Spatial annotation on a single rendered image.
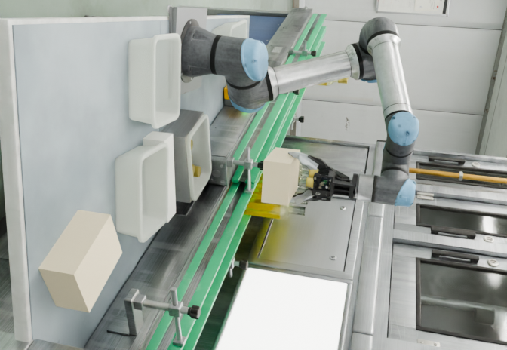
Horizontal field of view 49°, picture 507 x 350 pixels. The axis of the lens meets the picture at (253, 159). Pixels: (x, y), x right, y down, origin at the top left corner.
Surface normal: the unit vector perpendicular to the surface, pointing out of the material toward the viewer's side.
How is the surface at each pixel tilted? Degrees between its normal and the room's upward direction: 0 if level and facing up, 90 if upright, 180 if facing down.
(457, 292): 90
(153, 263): 90
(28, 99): 0
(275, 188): 90
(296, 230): 89
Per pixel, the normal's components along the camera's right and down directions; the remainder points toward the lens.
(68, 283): -0.24, 0.63
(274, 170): -0.24, 0.25
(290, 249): -0.01, -0.86
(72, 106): 0.97, 0.11
